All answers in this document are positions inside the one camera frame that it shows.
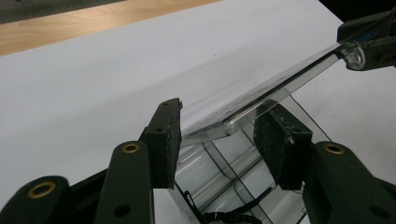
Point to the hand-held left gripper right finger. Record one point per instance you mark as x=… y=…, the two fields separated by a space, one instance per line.
x=283 y=149

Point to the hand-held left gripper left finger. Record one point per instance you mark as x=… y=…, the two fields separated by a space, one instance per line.
x=162 y=149

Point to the clear grey compartment storage box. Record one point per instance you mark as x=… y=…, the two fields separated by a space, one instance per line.
x=218 y=174

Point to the white paper sheet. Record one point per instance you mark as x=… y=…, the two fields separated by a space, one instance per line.
x=93 y=77

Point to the light wooden table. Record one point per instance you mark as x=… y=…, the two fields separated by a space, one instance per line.
x=62 y=31

